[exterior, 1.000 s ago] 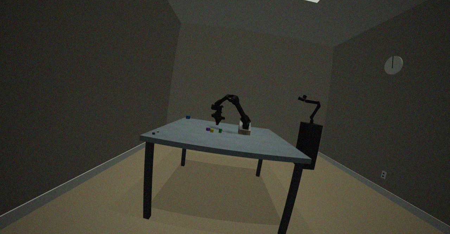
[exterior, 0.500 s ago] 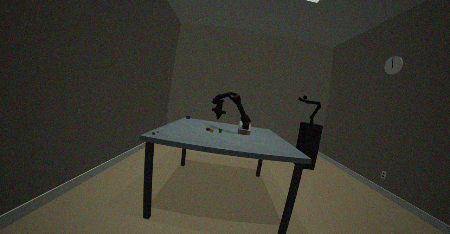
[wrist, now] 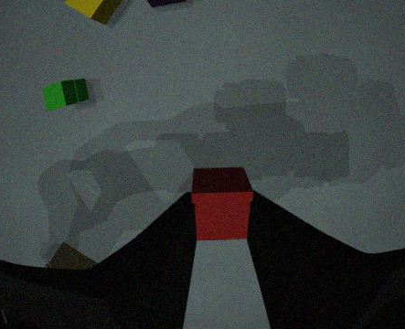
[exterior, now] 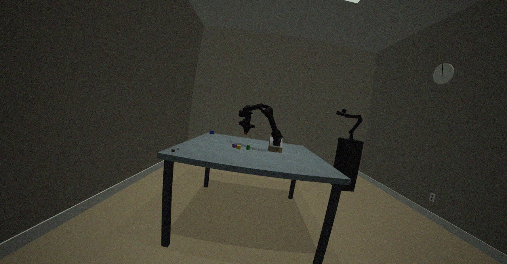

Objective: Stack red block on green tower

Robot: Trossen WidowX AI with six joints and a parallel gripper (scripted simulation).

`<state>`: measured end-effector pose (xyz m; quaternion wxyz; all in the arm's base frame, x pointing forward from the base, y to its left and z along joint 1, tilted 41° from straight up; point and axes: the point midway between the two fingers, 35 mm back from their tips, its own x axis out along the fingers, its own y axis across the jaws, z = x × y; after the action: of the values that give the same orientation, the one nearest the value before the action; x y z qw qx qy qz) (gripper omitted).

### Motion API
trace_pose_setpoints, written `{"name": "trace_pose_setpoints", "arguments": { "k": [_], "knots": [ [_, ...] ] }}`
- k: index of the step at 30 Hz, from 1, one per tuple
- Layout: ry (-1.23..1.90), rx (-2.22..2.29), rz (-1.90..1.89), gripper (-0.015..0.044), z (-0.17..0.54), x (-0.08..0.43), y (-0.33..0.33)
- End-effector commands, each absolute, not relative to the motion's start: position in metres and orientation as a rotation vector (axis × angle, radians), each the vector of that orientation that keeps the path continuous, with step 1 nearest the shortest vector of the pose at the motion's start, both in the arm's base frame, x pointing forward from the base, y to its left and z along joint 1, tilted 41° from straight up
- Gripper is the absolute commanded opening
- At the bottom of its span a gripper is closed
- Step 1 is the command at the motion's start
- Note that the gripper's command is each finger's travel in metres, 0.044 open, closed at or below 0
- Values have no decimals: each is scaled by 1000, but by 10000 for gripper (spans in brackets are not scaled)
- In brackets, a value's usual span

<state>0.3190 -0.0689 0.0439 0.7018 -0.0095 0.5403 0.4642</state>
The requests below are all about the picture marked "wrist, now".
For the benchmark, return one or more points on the purple block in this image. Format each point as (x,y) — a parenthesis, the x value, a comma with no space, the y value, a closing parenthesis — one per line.
(156,3)

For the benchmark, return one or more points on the red block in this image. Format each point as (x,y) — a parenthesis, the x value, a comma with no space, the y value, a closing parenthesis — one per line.
(222,197)

